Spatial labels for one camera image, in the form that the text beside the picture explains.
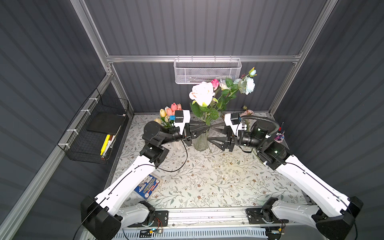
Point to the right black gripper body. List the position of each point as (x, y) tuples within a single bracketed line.
[(229, 140)]

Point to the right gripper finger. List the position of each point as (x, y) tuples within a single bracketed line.
[(220, 142), (219, 127)]

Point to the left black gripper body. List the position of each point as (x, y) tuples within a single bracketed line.
[(187, 136)]

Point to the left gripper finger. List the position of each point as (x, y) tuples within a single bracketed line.
[(199, 131), (202, 124)]

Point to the pale pink rose stem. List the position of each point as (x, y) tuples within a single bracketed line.
[(204, 103)]

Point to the hot pink rose stem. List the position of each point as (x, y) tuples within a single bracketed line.
[(215, 84)]

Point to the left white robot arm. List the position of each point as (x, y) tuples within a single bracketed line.
[(150, 158)]

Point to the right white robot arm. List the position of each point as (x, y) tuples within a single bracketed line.
[(333, 214)]

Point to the white ribbed vase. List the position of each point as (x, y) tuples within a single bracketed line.
[(176, 145)]

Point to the clear glass vase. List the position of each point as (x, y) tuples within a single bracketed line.
[(201, 143)]

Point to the floral patterned table mat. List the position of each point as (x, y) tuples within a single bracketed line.
[(215, 178)]

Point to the pink and yellow tulip bunch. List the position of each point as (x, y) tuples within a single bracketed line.
[(168, 115)]

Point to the white rose stem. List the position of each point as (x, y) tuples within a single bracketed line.
[(226, 90)]

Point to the pink pen cup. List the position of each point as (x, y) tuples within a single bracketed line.
[(280, 134)]

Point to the light blue flower stem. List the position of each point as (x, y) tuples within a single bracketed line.
[(244, 85)]

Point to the yellow marker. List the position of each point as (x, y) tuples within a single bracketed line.
[(105, 144)]

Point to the black box in basket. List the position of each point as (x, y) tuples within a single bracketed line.
[(106, 123)]

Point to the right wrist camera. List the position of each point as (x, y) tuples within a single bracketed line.
[(234, 122)]

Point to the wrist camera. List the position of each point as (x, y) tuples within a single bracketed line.
[(180, 119), (234, 122)]

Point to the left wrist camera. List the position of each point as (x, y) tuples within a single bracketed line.
[(180, 119)]

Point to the white wire mesh basket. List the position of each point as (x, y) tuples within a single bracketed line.
[(192, 71)]

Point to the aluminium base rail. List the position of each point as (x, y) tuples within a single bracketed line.
[(210, 217)]

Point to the black wire wall basket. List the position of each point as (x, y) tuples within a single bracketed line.
[(93, 133)]

